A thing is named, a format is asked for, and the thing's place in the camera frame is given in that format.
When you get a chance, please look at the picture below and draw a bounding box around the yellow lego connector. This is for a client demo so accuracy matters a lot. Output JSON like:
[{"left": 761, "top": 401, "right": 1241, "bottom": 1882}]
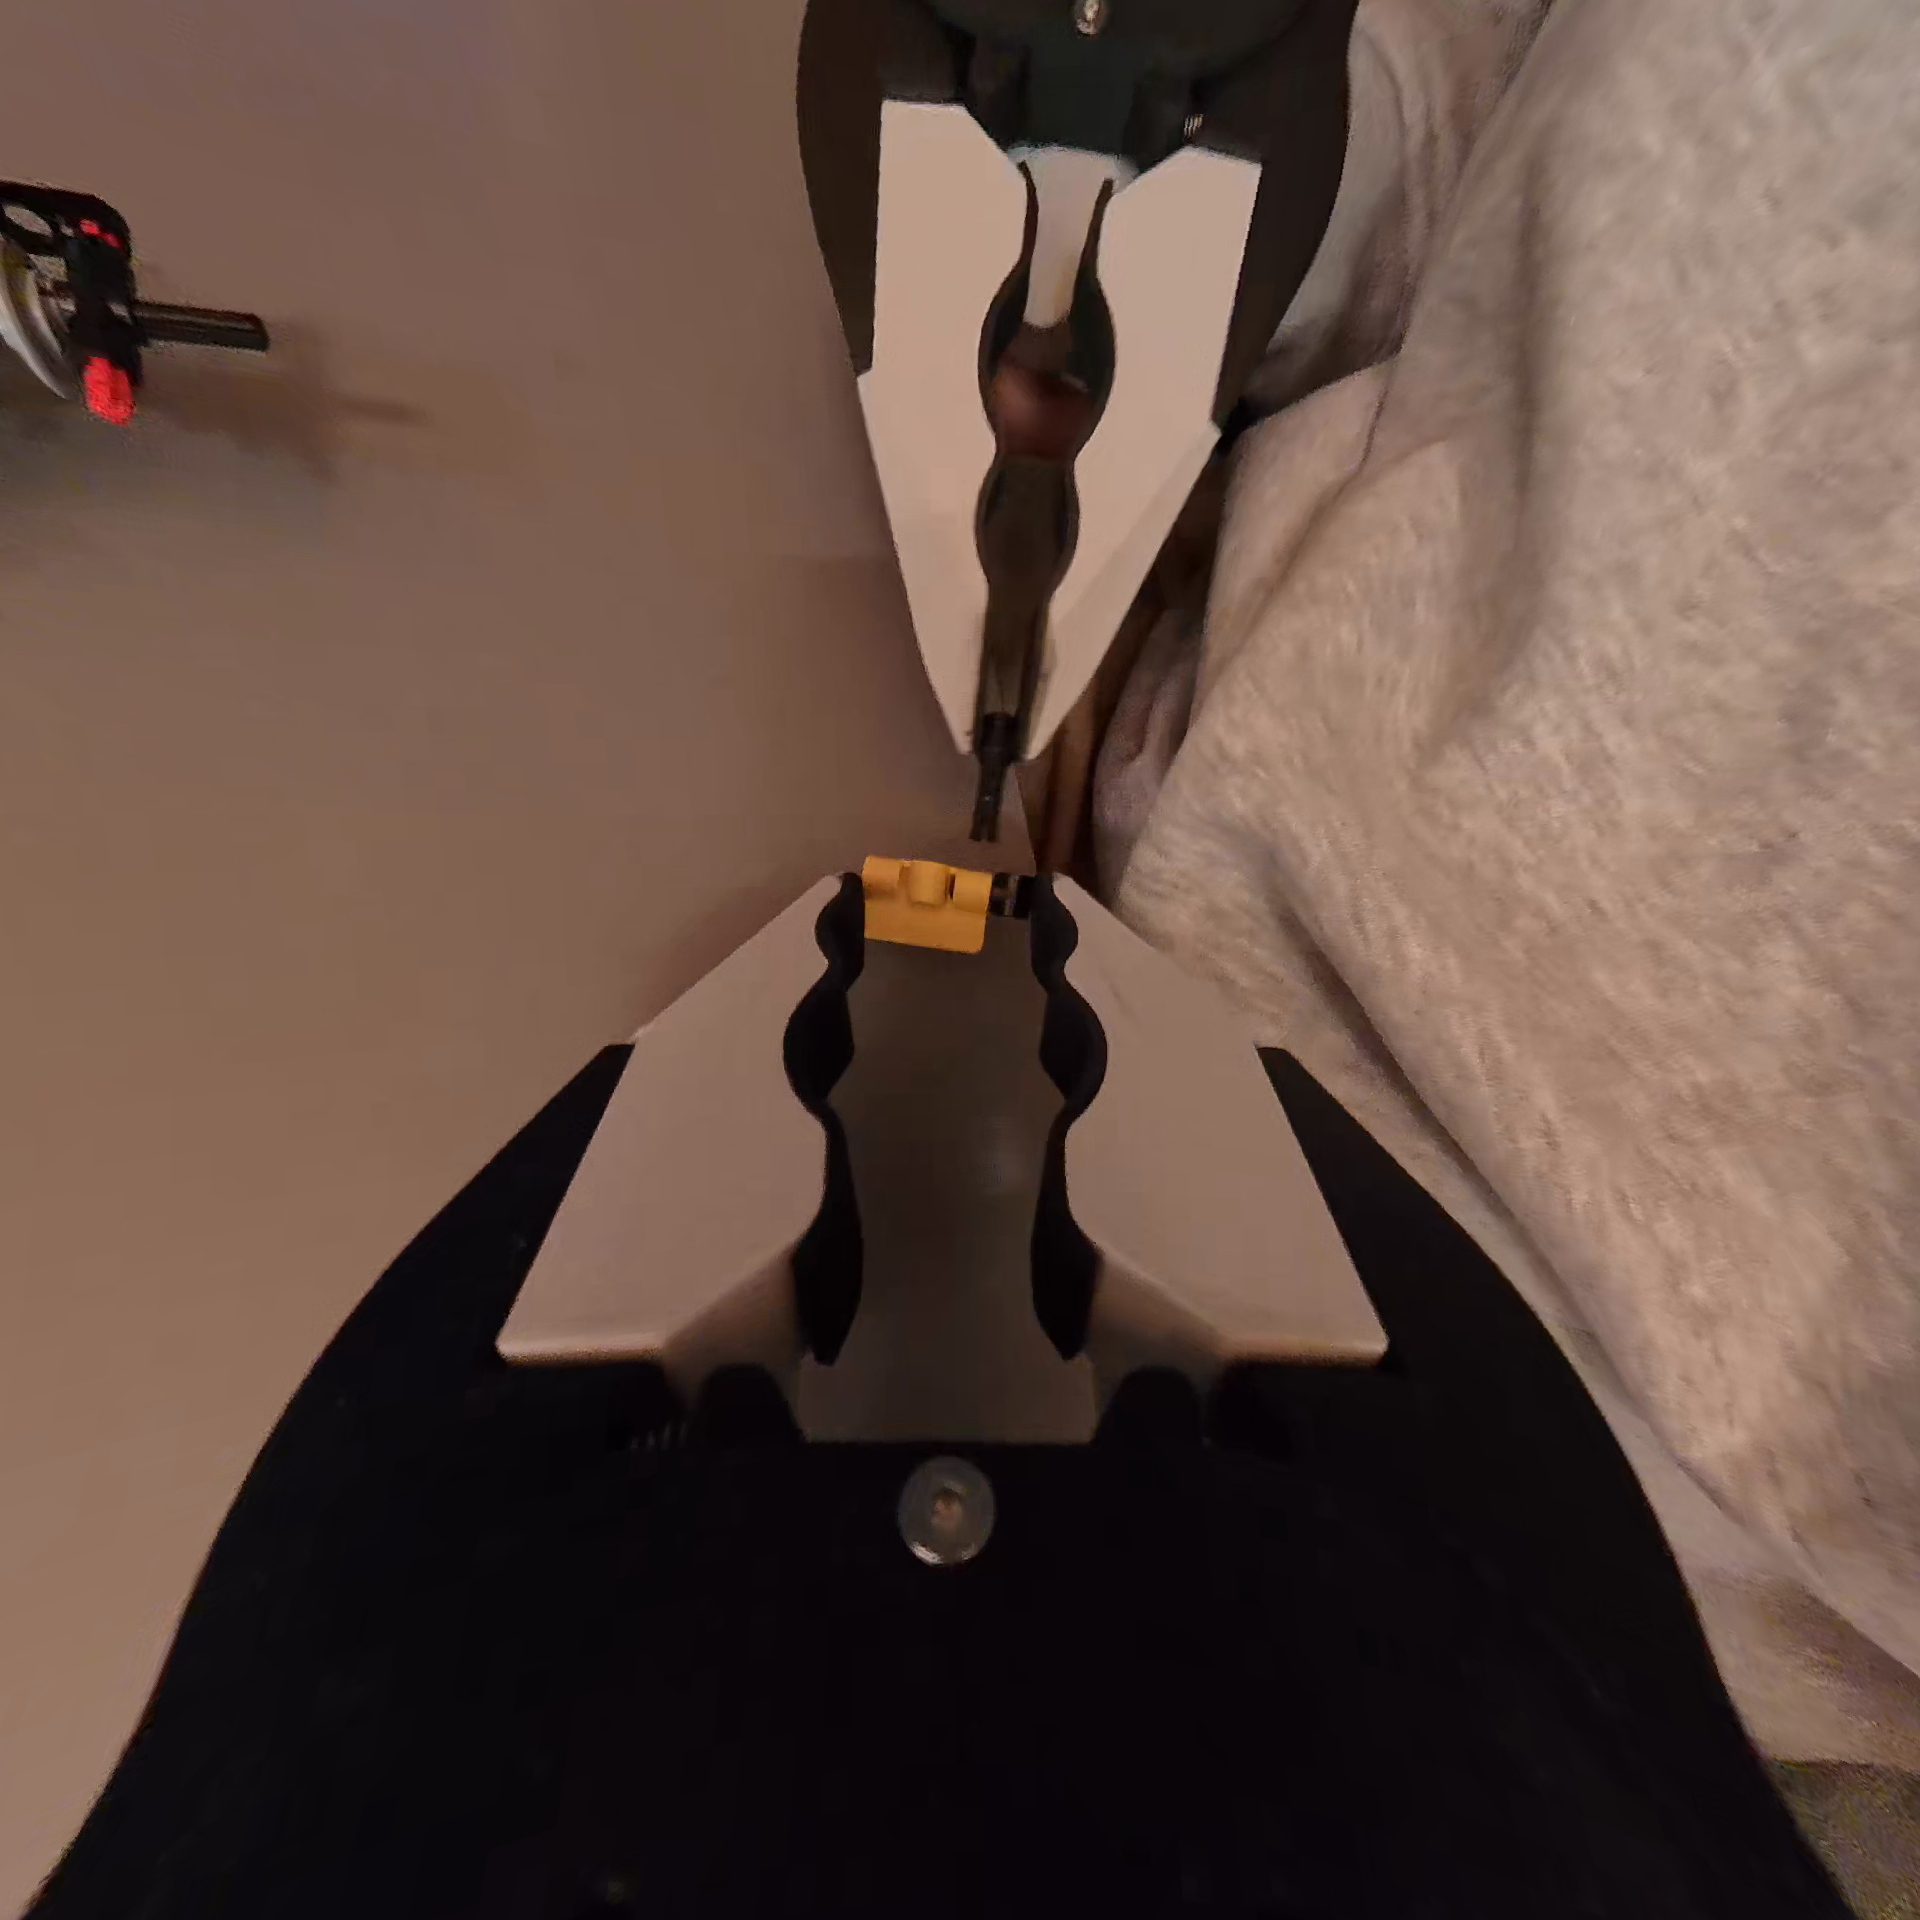
[{"left": 860, "top": 856, "right": 1040, "bottom": 955}]

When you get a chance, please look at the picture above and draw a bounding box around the black lego pin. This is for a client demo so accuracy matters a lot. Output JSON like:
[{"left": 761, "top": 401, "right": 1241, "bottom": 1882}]
[{"left": 966, "top": 711, "right": 1029, "bottom": 845}]

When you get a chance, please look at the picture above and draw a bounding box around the lego vehicle model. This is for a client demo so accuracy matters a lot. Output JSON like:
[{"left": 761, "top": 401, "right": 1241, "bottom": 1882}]
[{"left": 0, "top": 180, "right": 272, "bottom": 426}]

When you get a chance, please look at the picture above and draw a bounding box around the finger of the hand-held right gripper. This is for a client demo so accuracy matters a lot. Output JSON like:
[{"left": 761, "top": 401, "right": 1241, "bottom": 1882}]
[
  {"left": 1018, "top": 148, "right": 1264, "bottom": 760},
  {"left": 856, "top": 97, "right": 1040, "bottom": 760}
]

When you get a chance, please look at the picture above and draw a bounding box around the person's grey sweatshirt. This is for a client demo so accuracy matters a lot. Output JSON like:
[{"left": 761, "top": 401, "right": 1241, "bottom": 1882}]
[{"left": 1087, "top": 0, "right": 1920, "bottom": 1773}]

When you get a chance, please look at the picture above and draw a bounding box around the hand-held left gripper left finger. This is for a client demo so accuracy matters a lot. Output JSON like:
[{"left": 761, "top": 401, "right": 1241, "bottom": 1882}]
[{"left": 496, "top": 871, "right": 872, "bottom": 1442}]

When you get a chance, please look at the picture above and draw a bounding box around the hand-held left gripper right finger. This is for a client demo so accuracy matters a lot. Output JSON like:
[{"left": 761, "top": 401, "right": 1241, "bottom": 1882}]
[{"left": 1026, "top": 871, "right": 1388, "bottom": 1442}]

